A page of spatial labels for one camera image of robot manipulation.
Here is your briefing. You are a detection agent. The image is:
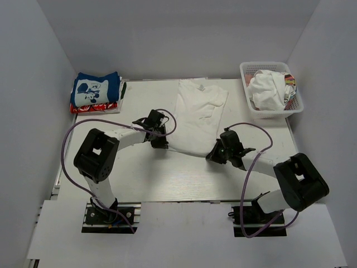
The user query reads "white t-shirt with robot print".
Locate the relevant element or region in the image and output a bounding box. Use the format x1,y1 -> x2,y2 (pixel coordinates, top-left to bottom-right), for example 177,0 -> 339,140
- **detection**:
167,79 -> 229,157

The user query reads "white t-shirt with colourful print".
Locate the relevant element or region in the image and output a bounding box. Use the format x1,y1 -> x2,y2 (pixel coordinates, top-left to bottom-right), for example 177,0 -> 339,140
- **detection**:
244,70 -> 297,111

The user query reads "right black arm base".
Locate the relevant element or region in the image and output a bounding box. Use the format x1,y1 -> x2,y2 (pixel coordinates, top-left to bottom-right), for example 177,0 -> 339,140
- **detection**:
228,206 -> 287,237

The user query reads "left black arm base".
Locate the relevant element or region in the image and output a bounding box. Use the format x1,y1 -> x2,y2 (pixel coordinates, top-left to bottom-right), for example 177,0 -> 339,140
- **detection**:
81,203 -> 142,235

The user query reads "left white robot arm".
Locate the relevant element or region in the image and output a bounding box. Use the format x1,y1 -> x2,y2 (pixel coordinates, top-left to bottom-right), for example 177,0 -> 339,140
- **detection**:
74,109 -> 168,223

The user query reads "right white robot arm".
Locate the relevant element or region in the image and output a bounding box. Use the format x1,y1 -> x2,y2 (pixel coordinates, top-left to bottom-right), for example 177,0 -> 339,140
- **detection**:
206,130 -> 330,223

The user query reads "blue folded Mickey t-shirt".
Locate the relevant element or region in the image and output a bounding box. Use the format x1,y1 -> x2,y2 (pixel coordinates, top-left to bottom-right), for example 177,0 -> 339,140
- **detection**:
70,72 -> 122,108

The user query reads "red folded t-shirt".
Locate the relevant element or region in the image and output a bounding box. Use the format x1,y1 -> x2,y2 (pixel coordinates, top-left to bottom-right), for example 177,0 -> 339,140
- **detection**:
70,102 -> 120,114

